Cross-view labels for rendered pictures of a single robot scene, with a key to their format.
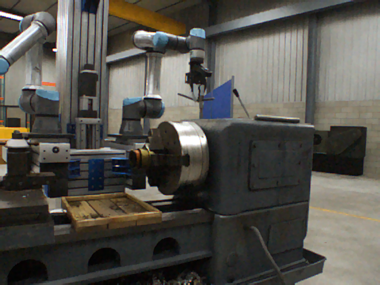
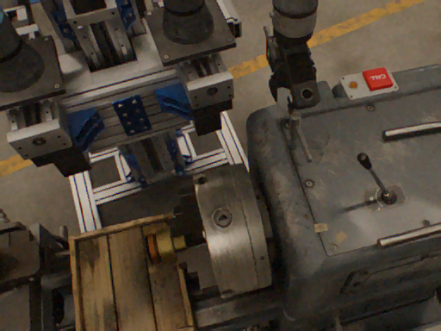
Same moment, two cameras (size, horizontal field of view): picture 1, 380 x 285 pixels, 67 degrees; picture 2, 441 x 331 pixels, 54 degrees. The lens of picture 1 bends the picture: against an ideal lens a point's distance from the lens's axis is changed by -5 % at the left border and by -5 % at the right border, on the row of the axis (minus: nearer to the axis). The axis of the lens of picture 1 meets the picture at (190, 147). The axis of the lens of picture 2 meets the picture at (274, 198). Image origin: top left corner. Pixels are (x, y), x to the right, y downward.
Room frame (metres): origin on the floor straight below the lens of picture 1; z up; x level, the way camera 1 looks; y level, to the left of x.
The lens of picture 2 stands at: (0.90, -0.14, 2.07)
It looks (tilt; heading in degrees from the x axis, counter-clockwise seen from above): 63 degrees down; 13
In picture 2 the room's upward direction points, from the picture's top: 3 degrees clockwise
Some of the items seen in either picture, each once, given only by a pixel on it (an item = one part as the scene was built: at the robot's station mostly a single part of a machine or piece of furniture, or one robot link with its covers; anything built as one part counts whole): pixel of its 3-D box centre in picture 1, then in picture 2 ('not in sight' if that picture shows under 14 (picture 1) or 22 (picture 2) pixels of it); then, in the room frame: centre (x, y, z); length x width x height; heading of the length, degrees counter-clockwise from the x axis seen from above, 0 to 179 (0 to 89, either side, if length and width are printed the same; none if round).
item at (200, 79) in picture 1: (195, 72); (290, 48); (1.50, -0.02, 1.49); 0.09 x 0.08 x 0.12; 31
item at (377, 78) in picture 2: not in sight; (377, 79); (1.70, -0.20, 1.26); 0.06 x 0.06 x 0.02; 31
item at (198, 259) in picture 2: (168, 159); (204, 271); (1.16, 0.08, 1.08); 0.12 x 0.11 x 0.05; 31
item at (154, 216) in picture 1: (107, 208); (130, 283); (1.13, 0.31, 0.89); 0.36 x 0.30 x 0.04; 31
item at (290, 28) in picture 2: (196, 55); (292, 15); (1.49, -0.02, 1.57); 0.08 x 0.08 x 0.05
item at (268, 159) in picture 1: (242, 159); (372, 191); (1.50, -0.27, 1.06); 0.59 x 0.48 x 0.39; 121
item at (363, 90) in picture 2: not in sight; (366, 90); (1.69, -0.18, 1.23); 0.13 x 0.08 x 0.05; 121
